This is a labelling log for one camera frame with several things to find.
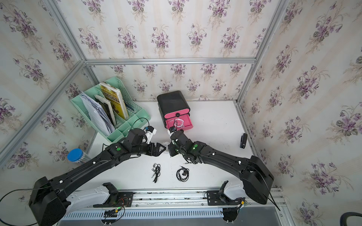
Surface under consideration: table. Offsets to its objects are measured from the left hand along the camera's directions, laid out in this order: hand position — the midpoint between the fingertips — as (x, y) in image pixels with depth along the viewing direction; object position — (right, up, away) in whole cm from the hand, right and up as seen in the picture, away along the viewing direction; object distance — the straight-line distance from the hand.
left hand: (162, 149), depth 76 cm
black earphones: (+11, -17, +6) cm, 21 cm away
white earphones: (+8, +13, +22) cm, 27 cm away
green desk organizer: (-22, +18, +25) cm, 38 cm away
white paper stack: (-37, +19, +3) cm, 41 cm away
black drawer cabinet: (+6, +21, +16) cm, 27 cm away
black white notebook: (-39, +25, +15) cm, 48 cm away
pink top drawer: (+10, +21, +17) cm, 28 cm away
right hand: (+4, +1, +4) cm, 6 cm away
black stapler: (+52, +1, +17) cm, 55 cm away
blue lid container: (-41, -2, -7) cm, 42 cm away
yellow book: (-34, +31, +15) cm, 48 cm away
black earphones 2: (-5, -14, +8) cm, 17 cm away
